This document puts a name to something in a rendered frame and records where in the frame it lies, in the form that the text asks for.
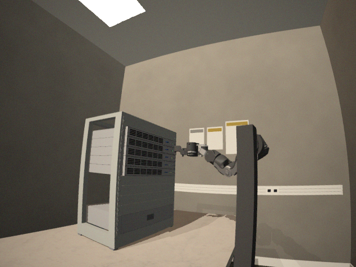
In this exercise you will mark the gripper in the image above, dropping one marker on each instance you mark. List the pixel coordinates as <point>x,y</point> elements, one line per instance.
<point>189,150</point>

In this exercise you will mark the grey server rack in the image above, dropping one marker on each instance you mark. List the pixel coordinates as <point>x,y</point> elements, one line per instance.
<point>141,198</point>

